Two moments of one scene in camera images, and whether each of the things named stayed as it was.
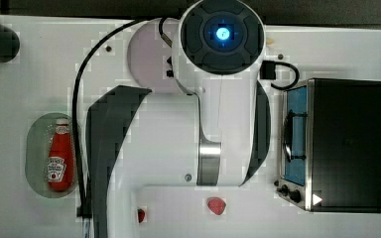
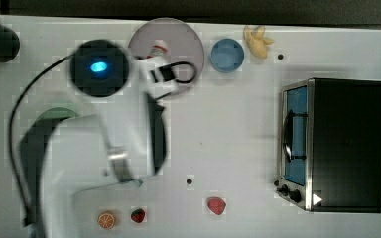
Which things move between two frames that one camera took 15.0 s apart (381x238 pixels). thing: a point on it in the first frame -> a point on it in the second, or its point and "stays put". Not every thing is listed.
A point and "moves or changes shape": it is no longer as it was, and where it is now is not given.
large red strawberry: x=215 y=204 stays put
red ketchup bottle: x=61 y=158 moves or changes shape
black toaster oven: x=333 y=145 stays put
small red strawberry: x=141 y=214 stays put
